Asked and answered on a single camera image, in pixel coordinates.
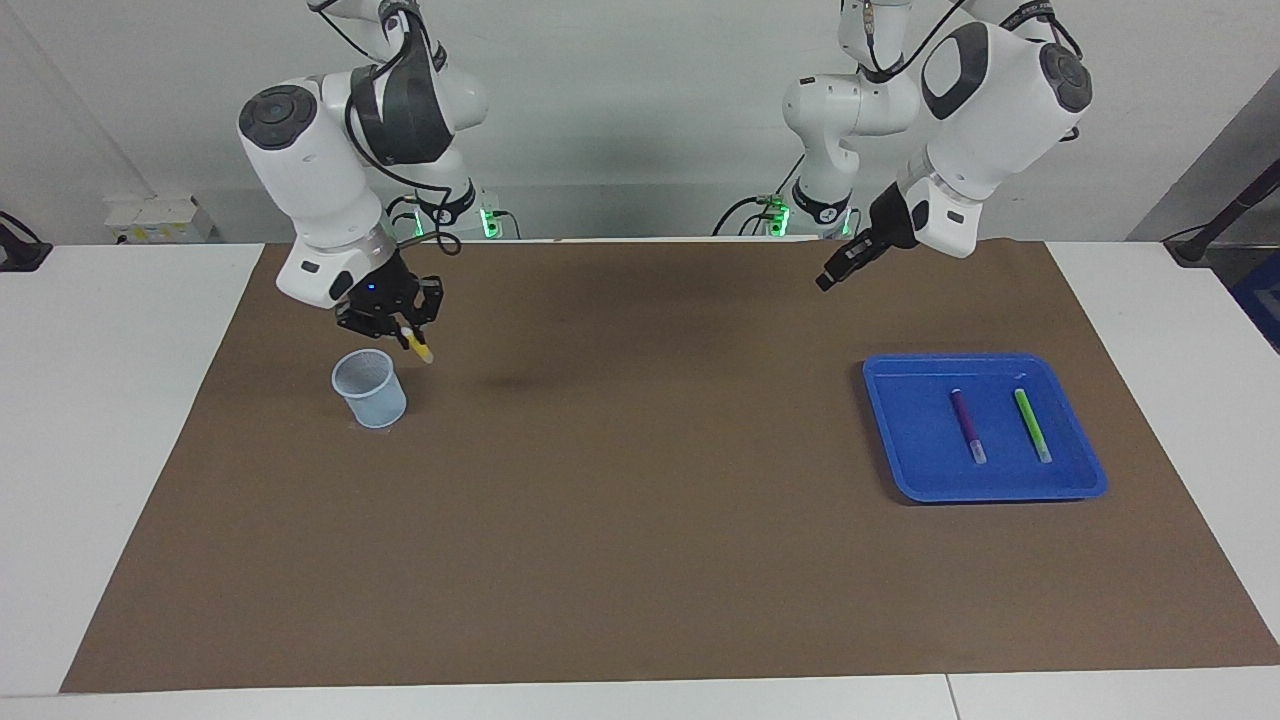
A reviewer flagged black table clamp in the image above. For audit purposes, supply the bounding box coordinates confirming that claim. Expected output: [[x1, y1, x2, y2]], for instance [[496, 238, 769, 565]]
[[0, 210, 53, 273]]

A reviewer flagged black left base cable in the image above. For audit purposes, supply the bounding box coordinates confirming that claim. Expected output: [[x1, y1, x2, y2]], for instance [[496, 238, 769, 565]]
[[712, 150, 801, 238]]

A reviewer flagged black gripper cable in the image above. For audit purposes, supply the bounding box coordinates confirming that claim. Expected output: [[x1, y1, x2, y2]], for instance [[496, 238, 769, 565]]
[[840, 0, 1086, 83], [310, 0, 461, 257]]

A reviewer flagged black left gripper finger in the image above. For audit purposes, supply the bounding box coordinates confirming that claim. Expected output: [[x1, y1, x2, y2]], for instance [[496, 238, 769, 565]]
[[815, 232, 886, 293]]

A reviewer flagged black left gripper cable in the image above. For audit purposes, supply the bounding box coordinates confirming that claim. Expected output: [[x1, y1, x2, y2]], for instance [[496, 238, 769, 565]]
[[840, 0, 1086, 83]]

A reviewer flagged purple highlighter pen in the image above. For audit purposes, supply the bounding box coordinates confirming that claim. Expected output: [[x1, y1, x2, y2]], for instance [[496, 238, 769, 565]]
[[950, 388, 988, 465]]

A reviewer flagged translucent plastic cup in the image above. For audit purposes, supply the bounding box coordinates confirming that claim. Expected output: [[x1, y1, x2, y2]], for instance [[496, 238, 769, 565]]
[[331, 348, 408, 430]]

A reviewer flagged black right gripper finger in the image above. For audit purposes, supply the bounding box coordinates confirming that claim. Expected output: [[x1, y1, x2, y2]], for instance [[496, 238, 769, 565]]
[[405, 277, 445, 348], [335, 305, 413, 351]]

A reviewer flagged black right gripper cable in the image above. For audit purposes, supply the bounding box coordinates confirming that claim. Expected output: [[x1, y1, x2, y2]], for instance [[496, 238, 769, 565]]
[[310, 0, 461, 257]]

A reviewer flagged brown table mat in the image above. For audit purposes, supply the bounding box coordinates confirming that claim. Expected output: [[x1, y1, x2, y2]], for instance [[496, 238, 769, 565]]
[[60, 238, 1280, 694]]

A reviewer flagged black stand pole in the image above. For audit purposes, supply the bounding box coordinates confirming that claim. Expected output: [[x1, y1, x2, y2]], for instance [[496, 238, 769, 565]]
[[1165, 160, 1280, 266]]

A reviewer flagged blue plastic tray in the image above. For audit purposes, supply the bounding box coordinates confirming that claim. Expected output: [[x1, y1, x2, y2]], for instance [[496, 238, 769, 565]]
[[862, 352, 1109, 504]]

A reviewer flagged green highlighter pen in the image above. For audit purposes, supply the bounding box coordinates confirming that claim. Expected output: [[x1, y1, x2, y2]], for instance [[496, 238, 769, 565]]
[[1013, 388, 1053, 464]]

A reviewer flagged blue box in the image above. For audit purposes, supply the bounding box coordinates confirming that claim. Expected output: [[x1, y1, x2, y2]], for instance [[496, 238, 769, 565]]
[[1230, 250, 1280, 353]]

